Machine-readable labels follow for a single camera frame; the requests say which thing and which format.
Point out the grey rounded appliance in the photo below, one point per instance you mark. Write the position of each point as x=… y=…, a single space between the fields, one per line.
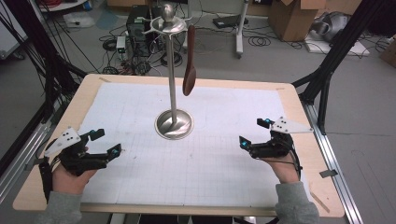
x=333 y=25

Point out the small cardboard box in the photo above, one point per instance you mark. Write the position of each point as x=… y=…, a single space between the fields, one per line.
x=389 y=54

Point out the grey metal bracket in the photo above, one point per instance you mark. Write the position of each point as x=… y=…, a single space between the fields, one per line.
x=328 y=173

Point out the black metal frame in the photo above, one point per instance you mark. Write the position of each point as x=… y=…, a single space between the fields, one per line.
x=46 y=56
x=336 y=53

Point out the clear plastic bag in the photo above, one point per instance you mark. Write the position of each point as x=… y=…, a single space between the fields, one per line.
x=79 y=20

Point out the large open cardboard box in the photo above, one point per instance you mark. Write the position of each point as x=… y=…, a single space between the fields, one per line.
x=289 y=21

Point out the person's right hand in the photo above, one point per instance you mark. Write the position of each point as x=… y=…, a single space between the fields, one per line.
x=285 y=171

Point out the thin wooden strip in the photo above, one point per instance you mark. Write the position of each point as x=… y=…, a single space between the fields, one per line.
x=320 y=202

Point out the light wooden table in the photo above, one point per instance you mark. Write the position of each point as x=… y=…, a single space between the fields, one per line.
x=84 y=102

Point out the person's left hand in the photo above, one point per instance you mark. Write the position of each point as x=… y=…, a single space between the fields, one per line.
x=70 y=183

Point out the aluminium rail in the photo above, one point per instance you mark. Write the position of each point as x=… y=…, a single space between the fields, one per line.
x=21 y=161
x=342 y=193

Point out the black computer tower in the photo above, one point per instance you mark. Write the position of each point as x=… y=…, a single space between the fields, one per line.
x=138 y=28

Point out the small white electronic box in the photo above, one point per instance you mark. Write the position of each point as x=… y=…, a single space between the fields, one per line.
x=121 y=46

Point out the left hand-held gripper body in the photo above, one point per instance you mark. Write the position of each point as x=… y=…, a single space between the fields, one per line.
x=67 y=138

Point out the white flat board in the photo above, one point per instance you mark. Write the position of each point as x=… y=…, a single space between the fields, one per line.
x=323 y=48

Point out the silver metal stand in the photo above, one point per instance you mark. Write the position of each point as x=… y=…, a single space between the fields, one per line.
x=172 y=99

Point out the black flat device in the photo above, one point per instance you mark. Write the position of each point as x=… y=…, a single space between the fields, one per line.
x=229 y=21

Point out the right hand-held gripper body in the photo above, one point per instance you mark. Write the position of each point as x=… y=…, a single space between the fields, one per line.
x=288 y=126

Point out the brown wooden spoon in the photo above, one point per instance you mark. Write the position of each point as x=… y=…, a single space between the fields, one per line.
x=189 y=77

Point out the white grid mat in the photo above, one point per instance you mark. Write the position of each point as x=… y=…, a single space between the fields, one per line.
x=155 y=180

